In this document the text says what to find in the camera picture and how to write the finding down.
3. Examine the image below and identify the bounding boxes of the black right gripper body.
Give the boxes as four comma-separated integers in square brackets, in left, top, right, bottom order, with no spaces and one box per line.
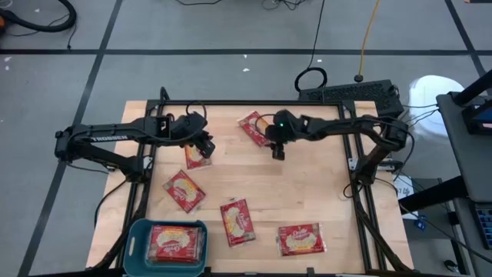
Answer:
[265,111,299,146]

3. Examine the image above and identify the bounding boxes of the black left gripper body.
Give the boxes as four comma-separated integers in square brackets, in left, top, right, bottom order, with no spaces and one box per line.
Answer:
[172,112,209,142]

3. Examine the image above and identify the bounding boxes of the red Orville popcorn bag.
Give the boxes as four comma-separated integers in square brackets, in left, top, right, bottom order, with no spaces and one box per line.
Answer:
[145,225,204,265]
[218,197,258,249]
[275,222,327,258]
[236,110,273,149]
[183,142,213,171]
[161,169,208,215]

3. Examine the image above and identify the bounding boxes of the teal plastic basket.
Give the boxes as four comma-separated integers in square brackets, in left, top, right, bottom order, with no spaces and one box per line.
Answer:
[122,218,209,277]

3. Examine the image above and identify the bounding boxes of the white paper sheet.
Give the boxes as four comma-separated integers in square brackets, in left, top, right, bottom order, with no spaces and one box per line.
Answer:
[392,175,415,201]

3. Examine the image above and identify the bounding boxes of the white round stool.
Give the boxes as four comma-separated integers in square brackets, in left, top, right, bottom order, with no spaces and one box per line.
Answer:
[407,75,466,139]

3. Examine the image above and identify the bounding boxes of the black cart base beam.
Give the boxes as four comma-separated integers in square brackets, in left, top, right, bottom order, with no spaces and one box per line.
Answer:
[398,175,469,215]

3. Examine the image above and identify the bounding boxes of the grey workstation cart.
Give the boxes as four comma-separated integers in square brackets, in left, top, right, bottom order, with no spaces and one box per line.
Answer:
[436,91,492,204]

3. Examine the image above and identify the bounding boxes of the black monitor pole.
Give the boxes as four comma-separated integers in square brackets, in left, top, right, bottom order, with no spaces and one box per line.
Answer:
[452,68,492,107]

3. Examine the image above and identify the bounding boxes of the black keyboard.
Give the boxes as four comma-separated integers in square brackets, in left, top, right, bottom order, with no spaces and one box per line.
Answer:
[473,203,492,250]

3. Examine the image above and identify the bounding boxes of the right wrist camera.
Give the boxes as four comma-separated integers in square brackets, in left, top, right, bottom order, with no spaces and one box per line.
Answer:
[271,142,287,161]

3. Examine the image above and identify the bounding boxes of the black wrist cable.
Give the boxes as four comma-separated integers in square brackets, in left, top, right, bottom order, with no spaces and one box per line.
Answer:
[254,112,278,136]
[185,100,208,118]

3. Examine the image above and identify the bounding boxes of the black aluminium table frame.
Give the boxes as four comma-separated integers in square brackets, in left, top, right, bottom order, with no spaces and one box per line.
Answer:
[90,86,415,277]

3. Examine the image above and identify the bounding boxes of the black floor cable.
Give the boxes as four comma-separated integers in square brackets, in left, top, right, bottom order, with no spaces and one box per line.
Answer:
[294,0,328,93]

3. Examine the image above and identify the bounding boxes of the yellow extension cable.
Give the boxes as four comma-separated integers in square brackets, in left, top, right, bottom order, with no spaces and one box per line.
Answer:
[353,0,382,84]

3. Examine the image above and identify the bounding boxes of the black cable tangle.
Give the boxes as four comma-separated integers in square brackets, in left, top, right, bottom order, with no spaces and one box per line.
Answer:
[175,0,224,7]
[261,0,308,12]

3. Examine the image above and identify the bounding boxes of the black power cable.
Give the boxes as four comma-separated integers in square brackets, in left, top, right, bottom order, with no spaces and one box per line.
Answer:
[93,177,131,229]

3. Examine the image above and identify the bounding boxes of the black corrugated hose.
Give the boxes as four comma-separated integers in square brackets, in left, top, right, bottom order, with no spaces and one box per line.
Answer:
[0,0,78,34]

